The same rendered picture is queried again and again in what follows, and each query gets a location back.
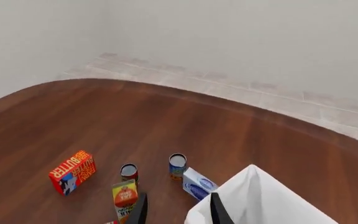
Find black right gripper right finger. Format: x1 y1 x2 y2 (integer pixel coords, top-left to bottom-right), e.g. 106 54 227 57
210 192 232 224

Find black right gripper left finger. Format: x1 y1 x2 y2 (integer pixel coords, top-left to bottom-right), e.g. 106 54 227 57
126 192 149 224

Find orange juice carton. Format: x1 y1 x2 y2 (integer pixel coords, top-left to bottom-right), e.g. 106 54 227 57
111 179 139 224

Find white basket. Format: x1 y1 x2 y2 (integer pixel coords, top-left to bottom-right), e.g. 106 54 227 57
185 164 340 224

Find white blue cream cheese box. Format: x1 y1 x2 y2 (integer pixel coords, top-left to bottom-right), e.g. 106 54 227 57
182 166 219 202

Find red tin can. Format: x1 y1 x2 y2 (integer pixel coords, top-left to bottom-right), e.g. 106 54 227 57
120 163 140 186

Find blue tin can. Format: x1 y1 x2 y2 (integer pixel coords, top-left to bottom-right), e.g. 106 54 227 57
168 152 188 182

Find orange butter box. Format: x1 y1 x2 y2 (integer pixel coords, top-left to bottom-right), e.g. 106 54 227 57
48 149 98 197

